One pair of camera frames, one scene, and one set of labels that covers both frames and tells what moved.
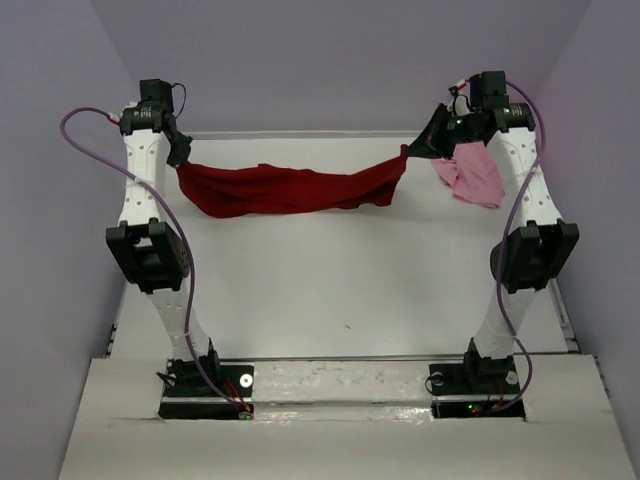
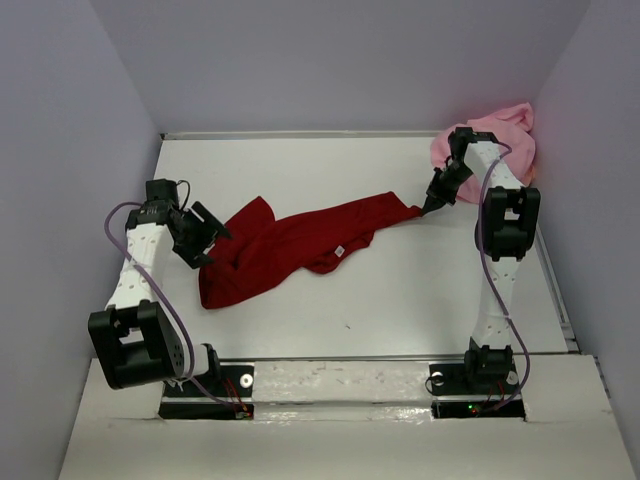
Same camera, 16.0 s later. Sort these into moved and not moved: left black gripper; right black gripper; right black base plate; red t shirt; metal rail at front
Moved: left black gripper; right black gripper; red t shirt
Not moved: metal rail at front; right black base plate
